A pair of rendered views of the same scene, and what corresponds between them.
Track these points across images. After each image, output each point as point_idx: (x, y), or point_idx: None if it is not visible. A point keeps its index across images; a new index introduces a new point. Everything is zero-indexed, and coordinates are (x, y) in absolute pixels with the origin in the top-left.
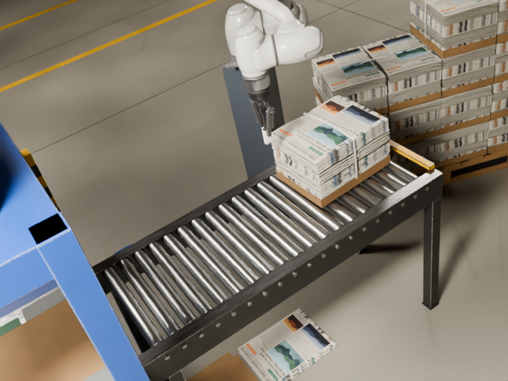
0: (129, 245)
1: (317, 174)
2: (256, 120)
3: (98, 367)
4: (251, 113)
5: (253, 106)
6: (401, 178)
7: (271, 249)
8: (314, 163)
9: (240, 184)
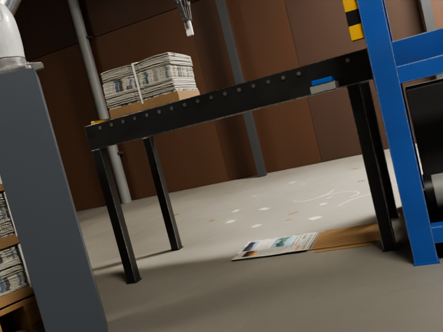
0: (313, 80)
1: (191, 67)
2: (185, 16)
3: None
4: (55, 139)
5: (181, 3)
6: None
7: None
8: (190, 57)
9: (198, 95)
